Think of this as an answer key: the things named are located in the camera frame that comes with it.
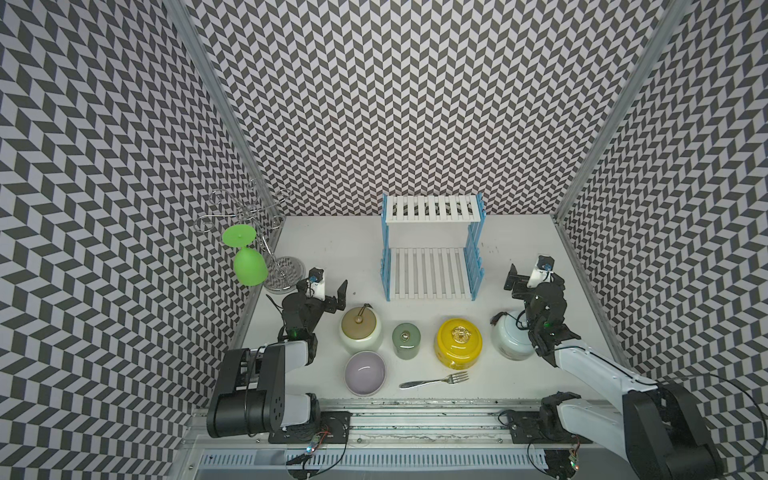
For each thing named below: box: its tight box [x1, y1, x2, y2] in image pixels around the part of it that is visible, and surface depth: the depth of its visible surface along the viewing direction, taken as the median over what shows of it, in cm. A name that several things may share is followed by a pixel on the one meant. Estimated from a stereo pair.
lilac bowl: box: [344, 350, 386, 397], surface depth 80 cm
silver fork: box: [399, 371, 469, 390], surface depth 81 cm
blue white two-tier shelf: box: [380, 192, 486, 302], surface depth 99 cm
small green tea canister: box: [392, 322, 421, 360], surface depth 82 cm
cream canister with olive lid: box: [339, 303, 382, 354], surface depth 82 cm
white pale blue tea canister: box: [490, 311, 535, 361], surface depth 81 cm
